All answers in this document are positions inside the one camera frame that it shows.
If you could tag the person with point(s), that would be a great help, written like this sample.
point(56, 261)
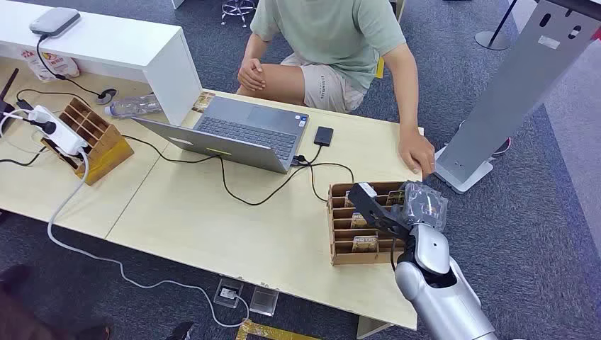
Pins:
point(328, 37)

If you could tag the white desk shelf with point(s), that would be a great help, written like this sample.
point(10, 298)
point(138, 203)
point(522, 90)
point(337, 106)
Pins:
point(117, 40)

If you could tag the clear floor socket cover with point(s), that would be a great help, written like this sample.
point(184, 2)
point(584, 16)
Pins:
point(264, 301)

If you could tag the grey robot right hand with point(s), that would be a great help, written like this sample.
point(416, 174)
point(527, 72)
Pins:
point(422, 206)

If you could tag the clear plastic water bottle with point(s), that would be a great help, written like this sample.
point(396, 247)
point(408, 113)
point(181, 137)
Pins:
point(134, 105)

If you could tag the chrome stool base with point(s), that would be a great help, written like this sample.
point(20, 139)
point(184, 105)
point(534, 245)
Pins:
point(237, 8)

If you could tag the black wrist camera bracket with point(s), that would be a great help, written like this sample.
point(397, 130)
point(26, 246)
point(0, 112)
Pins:
point(373, 211)

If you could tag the black external drive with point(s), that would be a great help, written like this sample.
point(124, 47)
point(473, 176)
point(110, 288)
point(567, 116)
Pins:
point(323, 136)

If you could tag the person's left hand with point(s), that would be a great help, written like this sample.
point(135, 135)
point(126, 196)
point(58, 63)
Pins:
point(415, 152)

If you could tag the flat grey device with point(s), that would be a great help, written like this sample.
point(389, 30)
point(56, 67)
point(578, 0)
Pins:
point(55, 21)

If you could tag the stanchion post with round base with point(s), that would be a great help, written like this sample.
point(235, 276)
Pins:
point(492, 40)

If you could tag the printed snack bag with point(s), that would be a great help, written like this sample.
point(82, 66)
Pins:
point(54, 65)

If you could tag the wooden card rack with cards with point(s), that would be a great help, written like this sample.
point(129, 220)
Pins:
point(342, 251)

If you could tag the black plug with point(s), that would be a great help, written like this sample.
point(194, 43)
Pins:
point(46, 126)

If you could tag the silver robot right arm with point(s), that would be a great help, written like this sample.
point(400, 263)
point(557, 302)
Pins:
point(441, 291)

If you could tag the floor socket box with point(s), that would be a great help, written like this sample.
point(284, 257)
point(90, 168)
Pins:
point(228, 293)

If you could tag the grey open laptop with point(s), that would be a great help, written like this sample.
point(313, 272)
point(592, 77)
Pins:
point(253, 126)

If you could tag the grey kiosk stand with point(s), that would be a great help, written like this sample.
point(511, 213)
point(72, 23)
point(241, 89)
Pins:
point(512, 94)

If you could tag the person's left forearm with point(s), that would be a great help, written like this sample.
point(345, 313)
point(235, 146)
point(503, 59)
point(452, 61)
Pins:
point(411, 105)

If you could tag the person's right hand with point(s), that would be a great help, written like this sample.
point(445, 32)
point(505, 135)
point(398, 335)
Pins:
point(251, 75)

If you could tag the person's hand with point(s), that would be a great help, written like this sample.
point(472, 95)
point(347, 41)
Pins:
point(415, 152)
point(251, 75)

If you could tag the black antenna device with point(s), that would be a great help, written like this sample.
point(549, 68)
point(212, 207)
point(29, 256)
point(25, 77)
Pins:
point(6, 110)

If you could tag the white power strip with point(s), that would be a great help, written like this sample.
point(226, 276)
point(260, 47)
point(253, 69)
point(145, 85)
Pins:
point(61, 133)

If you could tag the empty wooden card rack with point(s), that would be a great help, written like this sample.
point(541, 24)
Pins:
point(105, 150)

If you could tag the gold patterned card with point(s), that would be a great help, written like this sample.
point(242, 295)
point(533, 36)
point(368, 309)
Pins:
point(395, 198)
point(203, 102)
point(365, 243)
point(359, 221)
point(348, 200)

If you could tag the yellow floor tape frame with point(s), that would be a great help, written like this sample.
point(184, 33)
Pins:
point(263, 331)

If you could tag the white desk leg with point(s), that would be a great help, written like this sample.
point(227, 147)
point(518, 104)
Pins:
point(370, 328)

